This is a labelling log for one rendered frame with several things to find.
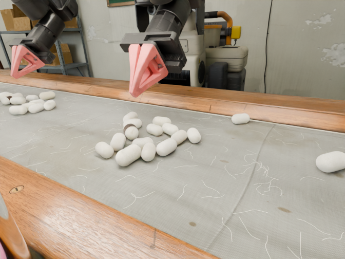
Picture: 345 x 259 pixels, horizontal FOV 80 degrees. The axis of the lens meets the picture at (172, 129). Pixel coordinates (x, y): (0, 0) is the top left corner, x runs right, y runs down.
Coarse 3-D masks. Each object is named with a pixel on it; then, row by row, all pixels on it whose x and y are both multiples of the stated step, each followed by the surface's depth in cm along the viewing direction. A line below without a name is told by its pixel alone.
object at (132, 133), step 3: (129, 123) 34; (132, 126) 33; (126, 129) 33; (129, 129) 33; (132, 129) 33; (135, 129) 33; (126, 132) 33; (129, 132) 32; (132, 132) 32; (135, 132) 33; (138, 132) 33; (126, 135) 33; (129, 135) 32; (132, 135) 32; (135, 135) 33; (138, 135) 33; (129, 138) 33; (132, 138) 33; (135, 138) 33
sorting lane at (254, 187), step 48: (0, 144) 34; (48, 144) 33; (96, 144) 33; (192, 144) 32; (240, 144) 31; (288, 144) 31; (336, 144) 30; (96, 192) 23; (144, 192) 22; (192, 192) 22; (240, 192) 22; (288, 192) 22; (336, 192) 21; (192, 240) 17; (240, 240) 17; (288, 240) 17; (336, 240) 17
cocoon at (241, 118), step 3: (237, 114) 37; (240, 114) 37; (243, 114) 37; (246, 114) 37; (234, 117) 37; (237, 117) 37; (240, 117) 37; (243, 117) 37; (246, 117) 37; (249, 117) 37; (234, 120) 37; (237, 120) 37; (240, 120) 37; (243, 120) 37; (246, 120) 37; (237, 123) 37; (240, 123) 38
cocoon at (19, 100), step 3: (12, 99) 53; (15, 99) 53; (18, 99) 53; (21, 99) 53; (24, 99) 54; (12, 102) 53; (15, 102) 53; (18, 102) 53; (21, 102) 53; (24, 102) 54
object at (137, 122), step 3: (126, 120) 37; (129, 120) 37; (132, 120) 37; (135, 120) 37; (138, 120) 37; (123, 123) 37; (126, 123) 36; (132, 123) 36; (135, 123) 36; (138, 123) 37; (141, 123) 37; (138, 126) 37
